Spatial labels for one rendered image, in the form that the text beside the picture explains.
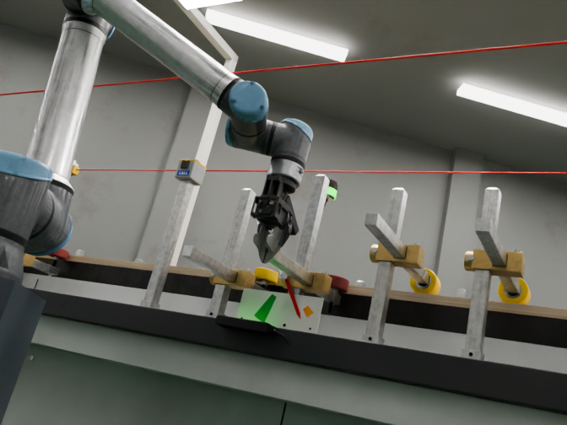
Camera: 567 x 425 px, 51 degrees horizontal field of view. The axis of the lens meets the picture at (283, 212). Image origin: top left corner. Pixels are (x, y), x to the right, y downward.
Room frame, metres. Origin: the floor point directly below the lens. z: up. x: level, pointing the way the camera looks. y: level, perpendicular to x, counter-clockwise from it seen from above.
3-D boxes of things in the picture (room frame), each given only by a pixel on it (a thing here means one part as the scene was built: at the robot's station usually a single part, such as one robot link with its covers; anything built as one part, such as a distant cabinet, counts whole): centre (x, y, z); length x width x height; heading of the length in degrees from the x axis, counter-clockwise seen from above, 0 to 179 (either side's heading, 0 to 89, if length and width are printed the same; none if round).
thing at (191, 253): (1.74, 0.11, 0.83); 0.44 x 0.03 x 0.04; 148
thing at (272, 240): (1.39, 0.01, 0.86); 0.06 x 0.03 x 0.09; 148
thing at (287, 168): (1.41, 0.02, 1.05); 0.10 x 0.09 x 0.05; 58
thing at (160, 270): (1.93, 0.35, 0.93); 0.05 x 0.05 x 0.45; 58
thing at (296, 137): (1.41, 0.02, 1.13); 0.10 x 0.09 x 0.12; 89
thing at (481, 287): (1.40, -0.51, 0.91); 0.04 x 0.04 x 0.48; 58
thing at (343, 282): (1.78, -0.21, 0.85); 0.08 x 0.08 x 0.11
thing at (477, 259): (1.39, -0.53, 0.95); 0.14 x 0.06 x 0.05; 58
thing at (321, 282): (1.65, -0.11, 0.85); 0.14 x 0.06 x 0.05; 58
